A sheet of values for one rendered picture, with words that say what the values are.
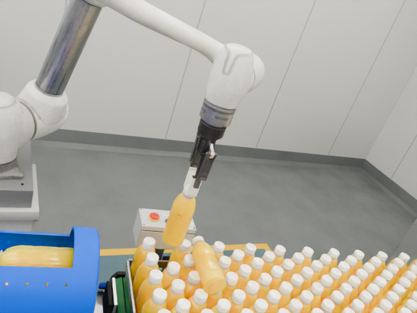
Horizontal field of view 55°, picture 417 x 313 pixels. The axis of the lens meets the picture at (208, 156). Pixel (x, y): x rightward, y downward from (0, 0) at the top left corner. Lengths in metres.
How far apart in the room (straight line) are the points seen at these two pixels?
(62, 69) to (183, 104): 2.72
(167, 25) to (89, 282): 0.70
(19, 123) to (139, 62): 2.45
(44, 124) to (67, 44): 0.32
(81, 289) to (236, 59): 0.67
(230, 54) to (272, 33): 3.27
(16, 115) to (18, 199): 0.29
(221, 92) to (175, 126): 3.21
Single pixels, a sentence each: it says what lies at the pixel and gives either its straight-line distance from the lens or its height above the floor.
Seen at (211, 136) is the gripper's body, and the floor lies 1.54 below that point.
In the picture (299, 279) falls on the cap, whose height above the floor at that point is 1.10.
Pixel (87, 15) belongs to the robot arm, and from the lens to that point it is 1.42.
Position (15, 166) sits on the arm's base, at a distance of 1.60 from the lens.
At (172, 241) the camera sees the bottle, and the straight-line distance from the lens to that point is 1.28.
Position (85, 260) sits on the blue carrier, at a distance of 1.07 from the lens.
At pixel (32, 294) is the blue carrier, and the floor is 1.17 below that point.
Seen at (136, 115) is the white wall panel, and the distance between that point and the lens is 4.05.
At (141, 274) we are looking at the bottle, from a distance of 1.32.
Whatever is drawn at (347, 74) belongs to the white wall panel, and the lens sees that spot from 5.06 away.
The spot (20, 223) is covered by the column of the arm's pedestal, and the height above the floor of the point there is 0.94.
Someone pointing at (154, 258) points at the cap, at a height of 1.10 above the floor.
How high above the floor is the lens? 1.96
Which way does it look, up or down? 26 degrees down
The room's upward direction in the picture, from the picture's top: 19 degrees clockwise
